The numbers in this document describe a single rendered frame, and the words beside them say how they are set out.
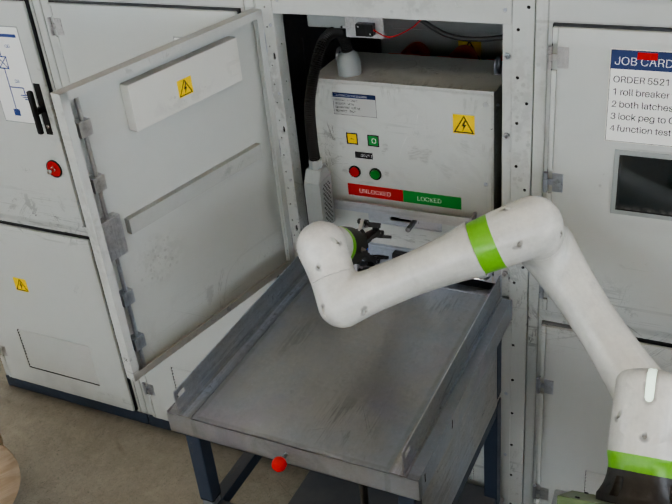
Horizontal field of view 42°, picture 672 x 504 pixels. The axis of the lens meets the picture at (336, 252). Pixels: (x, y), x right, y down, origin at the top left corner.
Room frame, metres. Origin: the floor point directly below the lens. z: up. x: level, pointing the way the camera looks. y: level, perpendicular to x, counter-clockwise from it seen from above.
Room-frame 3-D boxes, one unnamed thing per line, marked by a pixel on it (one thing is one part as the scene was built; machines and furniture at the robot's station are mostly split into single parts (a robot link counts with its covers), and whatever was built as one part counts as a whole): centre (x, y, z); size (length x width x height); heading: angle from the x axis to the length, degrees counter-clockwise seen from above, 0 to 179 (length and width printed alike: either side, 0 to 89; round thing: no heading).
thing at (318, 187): (2.10, 0.03, 1.09); 0.08 x 0.05 x 0.17; 152
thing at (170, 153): (1.98, 0.34, 1.21); 0.63 x 0.07 x 0.74; 140
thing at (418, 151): (2.07, -0.19, 1.15); 0.48 x 0.01 x 0.48; 62
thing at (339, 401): (1.73, -0.01, 0.82); 0.68 x 0.62 x 0.06; 152
